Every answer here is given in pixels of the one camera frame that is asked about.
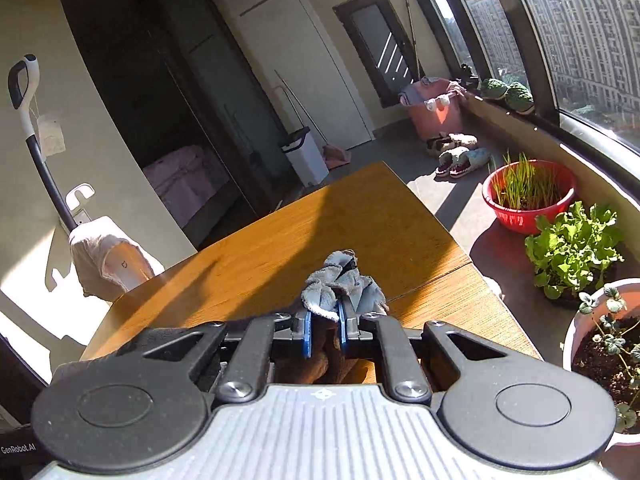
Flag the white pot with seedling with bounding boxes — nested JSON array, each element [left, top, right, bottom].
[[561, 278, 640, 480]]

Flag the leafy green potted plant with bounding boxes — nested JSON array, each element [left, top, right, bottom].
[[525, 200, 625, 310]]

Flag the red basin with grass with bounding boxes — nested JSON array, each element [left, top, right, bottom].
[[482, 153, 577, 235]]

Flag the bed with pink cover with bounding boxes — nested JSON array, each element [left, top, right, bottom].
[[142, 145, 230, 228]]

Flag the white trash bin black lid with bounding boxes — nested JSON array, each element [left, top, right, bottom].
[[281, 127, 329, 188]]

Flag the pink dustpan with broom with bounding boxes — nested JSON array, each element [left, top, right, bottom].
[[274, 70, 352, 170]]

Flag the white paper tag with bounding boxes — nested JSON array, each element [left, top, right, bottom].
[[37, 114, 66, 157]]

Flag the green slipper farther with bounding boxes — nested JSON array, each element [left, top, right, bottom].
[[480, 78, 509, 101]]

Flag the dark grey knit trousers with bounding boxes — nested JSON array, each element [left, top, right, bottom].
[[274, 249, 388, 384]]

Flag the pink plastic bucket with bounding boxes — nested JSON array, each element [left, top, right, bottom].
[[399, 76, 466, 141]]

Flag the slippers on floor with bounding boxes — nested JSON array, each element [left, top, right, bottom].
[[425, 133, 491, 180]]

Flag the cream cloth on cleaner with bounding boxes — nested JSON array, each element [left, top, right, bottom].
[[68, 216, 165, 302]]

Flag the white floor cleaner with handle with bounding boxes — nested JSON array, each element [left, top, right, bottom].
[[6, 53, 166, 306]]

